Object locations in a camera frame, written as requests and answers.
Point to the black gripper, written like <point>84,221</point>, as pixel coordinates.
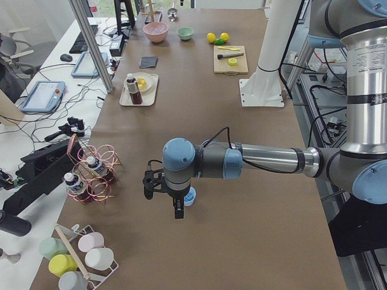
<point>177,196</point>

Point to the blue cup with ice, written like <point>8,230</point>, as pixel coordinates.
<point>190,197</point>

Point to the green ceramic bowl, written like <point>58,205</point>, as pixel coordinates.
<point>185,33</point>

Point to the pink bowl with ice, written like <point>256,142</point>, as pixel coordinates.
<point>156,31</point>

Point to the bottle in rack upper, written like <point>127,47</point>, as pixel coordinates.
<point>97,166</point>

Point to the bottle in rack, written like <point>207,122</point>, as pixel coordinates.
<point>75,184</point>
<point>97,166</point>

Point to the white cup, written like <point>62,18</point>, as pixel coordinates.
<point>99,258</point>

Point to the pink cup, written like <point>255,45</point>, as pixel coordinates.
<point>91,241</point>

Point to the bottle in rack lower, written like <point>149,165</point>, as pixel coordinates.
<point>75,184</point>

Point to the cream serving tray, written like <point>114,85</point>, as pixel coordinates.
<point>148,97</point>

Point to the tea bottle on tray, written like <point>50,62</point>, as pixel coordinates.
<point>133,89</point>

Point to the white plate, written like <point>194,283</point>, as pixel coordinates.
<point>147,77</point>

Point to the grey cup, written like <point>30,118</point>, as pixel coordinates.
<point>72,280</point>

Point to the yellow cup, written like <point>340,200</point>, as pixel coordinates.
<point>62,263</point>

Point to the green cup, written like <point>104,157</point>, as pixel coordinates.
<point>51,247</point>

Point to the black case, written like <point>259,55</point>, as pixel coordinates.
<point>43,171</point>

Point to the wooden cutting board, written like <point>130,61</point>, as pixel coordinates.
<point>222,67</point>

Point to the grey folded cloth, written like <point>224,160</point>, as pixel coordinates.
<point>148,62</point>

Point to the half lemon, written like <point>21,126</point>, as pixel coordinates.
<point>232,61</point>

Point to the yellow plastic knife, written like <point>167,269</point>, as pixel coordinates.
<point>228,48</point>

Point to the teach pendant far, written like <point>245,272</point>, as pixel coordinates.
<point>85,67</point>

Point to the teach pendant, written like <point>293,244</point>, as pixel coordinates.
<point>85,67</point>
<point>44,97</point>

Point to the green lime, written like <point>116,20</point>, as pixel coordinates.
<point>219,42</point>

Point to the yellow lemon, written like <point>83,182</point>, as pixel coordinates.
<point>211,38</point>
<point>224,36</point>

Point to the teach pendant near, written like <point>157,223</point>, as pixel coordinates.
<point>44,97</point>

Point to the black computer mouse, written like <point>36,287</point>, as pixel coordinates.
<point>66,58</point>

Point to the black keyboard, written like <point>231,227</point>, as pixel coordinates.
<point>80,44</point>

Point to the steel jigger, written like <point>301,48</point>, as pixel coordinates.
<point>172,13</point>

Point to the copper wire bottle rack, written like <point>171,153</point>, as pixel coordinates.
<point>98,188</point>

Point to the white wire cup rack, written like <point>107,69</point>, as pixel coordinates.
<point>70,237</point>

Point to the black camera gimbal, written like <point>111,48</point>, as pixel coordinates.
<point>73,126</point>

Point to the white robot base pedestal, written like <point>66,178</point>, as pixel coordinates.
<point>263,88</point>

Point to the aluminium frame post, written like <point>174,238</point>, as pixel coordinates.
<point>82,20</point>

